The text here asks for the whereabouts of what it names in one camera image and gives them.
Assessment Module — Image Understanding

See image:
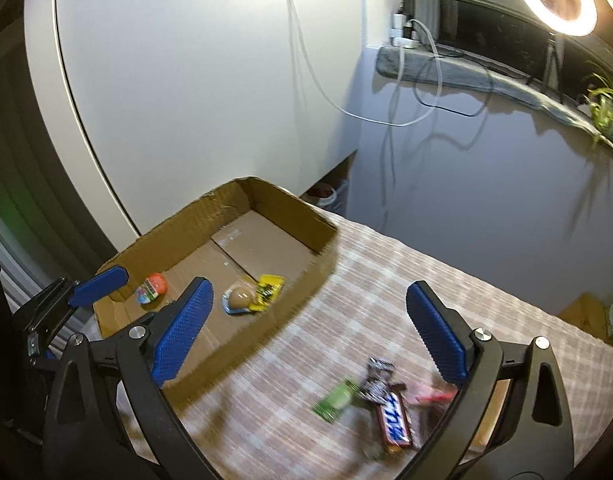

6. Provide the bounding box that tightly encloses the white plastic jar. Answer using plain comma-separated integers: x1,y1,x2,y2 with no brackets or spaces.
306,180,349,216

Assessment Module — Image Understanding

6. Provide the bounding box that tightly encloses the checked beige tablecloth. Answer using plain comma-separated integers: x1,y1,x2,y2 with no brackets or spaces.
114,212,613,480

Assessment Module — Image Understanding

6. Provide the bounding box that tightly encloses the white cabinet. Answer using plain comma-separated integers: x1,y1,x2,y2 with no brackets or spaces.
24,0,404,241

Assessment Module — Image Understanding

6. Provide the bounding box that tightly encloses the yellow candy packet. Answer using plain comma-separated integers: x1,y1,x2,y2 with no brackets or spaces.
250,274,286,313

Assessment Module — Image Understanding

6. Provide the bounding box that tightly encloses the black cable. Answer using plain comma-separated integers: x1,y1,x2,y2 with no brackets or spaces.
413,47,493,117

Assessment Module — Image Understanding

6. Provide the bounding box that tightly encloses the blue and brown chocolate bar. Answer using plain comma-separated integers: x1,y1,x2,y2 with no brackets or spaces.
373,390,417,456

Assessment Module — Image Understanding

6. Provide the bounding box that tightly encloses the ring light tripod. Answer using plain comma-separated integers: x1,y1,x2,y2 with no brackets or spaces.
541,30,567,96

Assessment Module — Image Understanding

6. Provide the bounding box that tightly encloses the small brown box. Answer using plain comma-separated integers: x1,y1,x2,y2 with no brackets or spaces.
556,294,613,346

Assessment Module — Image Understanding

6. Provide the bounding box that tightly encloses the orange egg-shaped candy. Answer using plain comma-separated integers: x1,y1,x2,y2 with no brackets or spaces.
139,272,167,307

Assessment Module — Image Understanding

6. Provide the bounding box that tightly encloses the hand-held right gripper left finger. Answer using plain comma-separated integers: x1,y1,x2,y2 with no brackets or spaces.
42,276,222,480

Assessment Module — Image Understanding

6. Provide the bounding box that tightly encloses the pink candy packet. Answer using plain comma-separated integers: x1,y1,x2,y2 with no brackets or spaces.
401,380,459,408

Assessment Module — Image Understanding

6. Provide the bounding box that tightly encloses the green potted plant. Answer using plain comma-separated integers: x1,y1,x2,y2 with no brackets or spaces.
583,45,613,151

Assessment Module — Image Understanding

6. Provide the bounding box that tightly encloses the chocolate egg on blue pack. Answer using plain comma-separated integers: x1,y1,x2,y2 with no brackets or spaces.
221,282,262,317

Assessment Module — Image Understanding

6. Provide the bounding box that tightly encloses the dark window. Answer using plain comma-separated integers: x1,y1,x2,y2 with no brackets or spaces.
403,0,613,111

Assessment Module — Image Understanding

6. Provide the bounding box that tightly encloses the black and white candy wrapper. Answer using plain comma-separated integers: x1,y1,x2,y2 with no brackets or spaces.
356,357,407,406

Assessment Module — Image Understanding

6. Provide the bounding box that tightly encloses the brown cardboard box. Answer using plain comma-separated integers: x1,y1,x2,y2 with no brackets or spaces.
93,176,340,413

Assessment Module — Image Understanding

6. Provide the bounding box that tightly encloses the grey ribbed panel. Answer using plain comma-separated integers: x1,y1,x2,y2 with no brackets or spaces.
0,237,90,341

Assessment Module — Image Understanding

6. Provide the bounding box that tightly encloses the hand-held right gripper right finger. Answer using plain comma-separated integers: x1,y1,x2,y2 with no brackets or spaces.
396,281,574,480

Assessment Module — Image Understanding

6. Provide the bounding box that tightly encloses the green candy packet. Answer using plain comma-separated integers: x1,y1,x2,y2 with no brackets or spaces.
312,379,359,423

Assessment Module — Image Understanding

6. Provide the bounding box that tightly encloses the grey window sill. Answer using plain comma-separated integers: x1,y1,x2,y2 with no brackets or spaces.
375,45,613,158

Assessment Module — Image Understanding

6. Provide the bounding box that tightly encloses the white cable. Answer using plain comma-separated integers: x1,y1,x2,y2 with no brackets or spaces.
284,0,444,129

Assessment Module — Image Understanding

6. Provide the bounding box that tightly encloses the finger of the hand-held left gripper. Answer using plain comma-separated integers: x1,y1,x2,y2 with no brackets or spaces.
24,266,130,356

